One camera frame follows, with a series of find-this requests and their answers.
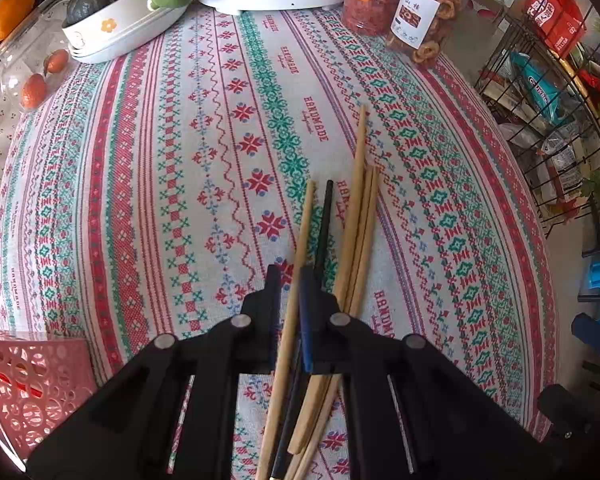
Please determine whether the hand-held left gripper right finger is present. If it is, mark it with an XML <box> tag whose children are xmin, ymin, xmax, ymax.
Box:
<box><xmin>299</xmin><ymin>266</ymin><xmax>557</xmax><ymax>480</ymax></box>

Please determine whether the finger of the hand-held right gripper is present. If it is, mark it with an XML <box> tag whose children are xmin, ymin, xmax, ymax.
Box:
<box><xmin>571</xmin><ymin>312</ymin><xmax>600</xmax><ymax>376</ymax></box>

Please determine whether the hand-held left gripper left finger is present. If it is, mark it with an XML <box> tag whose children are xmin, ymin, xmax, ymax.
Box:
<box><xmin>25</xmin><ymin>264</ymin><xmax>283</xmax><ymax>480</ymax></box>

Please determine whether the light wooden chopstick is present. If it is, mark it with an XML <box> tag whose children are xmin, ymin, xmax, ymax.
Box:
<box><xmin>256</xmin><ymin>180</ymin><xmax>317</xmax><ymax>480</ymax></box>

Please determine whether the black chopstick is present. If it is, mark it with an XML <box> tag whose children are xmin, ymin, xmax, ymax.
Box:
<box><xmin>269</xmin><ymin>179</ymin><xmax>335</xmax><ymax>480</ymax></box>

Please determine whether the pile of wooden chopsticks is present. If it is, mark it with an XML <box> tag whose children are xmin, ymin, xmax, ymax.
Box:
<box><xmin>282</xmin><ymin>104</ymin><xmax>381</xmax><ymax>480</ymax></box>

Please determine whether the pink plastic basket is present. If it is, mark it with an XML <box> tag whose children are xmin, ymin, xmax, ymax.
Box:
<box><xmin>0</xmin><ymin>332</ymin><xmax>98</xmax><ymax>471</ymax></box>

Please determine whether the patterned striped tablecloth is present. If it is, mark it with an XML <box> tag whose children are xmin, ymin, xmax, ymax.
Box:
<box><xmin>0</xmin><ymin>2</ymin><xmax>561</xmax><ymax>480</ymax></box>

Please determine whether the blue snack package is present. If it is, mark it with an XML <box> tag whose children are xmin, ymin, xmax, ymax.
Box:
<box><xmin>510</xmin><ymin>52</ymin><xmax>568</xmax><ymax>126</ymax></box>

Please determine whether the white flower-print dish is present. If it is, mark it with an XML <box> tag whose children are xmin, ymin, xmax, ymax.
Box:
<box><xmin>61</xmin><ymin>0</ymin><xmax>197</xmax><ymax>64</ymax></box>

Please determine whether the red snack package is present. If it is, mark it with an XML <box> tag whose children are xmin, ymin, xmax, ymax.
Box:
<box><xmin>522</xmin><ymin>0</ymin><xmax>586</xmax><ymax>58</ymax></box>

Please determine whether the small tangerine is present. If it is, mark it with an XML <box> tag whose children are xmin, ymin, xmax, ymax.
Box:
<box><xmin>21</xmin><ymin>73</ymin><xmax>48</xmax><ymax>109</ymax></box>
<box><xmin>45</xmin><ymin>49</ymin><xmax>70</xmax><ymax>74</ymax></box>

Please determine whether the glass dish with tomatoes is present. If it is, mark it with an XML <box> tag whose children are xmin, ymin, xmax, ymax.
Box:
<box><xmin>0</xmin><ymin>0</ymin><xmax>81</xmax><ymax>111</ymax></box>

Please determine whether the large orange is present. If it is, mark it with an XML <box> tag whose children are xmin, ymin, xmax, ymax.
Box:
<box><xmin>0</xmin><ymin>0</ymin><xmax>36</xmax><ymax>42</ymax></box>

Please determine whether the black wire rack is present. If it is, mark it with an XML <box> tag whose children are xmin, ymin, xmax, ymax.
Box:
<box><xmin>475</xmin><ymin>0</ymin><xmax>600</xmax><ymax>241</ymax></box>

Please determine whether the hawthorn ring snack jar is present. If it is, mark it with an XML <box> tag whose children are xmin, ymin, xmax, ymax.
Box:
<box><xmin>386</xmin><ymin>0</ymin><xmax>477</xmax><ymax>68</ymax></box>

